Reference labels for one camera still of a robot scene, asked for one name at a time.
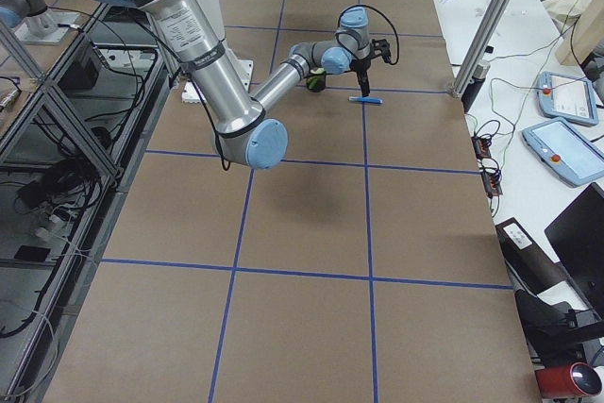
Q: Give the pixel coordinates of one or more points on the blue marker pen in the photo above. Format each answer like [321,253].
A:
[365,100]

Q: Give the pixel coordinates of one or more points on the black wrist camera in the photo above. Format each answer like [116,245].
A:
[380,49]

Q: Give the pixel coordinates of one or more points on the lower blue teach pendant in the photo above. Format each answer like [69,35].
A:
[565,151]

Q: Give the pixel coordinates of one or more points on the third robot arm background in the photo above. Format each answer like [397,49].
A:
[33,21]

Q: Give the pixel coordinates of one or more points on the upper blue teach pendant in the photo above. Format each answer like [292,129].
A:
[569,97]

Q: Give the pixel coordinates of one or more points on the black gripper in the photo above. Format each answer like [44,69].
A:
[360,66]

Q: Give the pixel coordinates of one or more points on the orange electronics board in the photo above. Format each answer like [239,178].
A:
[489,169]

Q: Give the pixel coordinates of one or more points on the black mesh pen cup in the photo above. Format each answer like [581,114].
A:
[316,81]

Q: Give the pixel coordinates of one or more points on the red cylinder speaker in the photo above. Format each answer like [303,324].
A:
[576,379]

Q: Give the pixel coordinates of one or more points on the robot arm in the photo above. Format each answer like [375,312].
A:
[244,133]

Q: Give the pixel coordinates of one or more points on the blue teach pendant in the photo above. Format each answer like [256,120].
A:
[565,151]
[569,97]

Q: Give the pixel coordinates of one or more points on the aluminium frame post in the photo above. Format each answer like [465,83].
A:
[477,47]

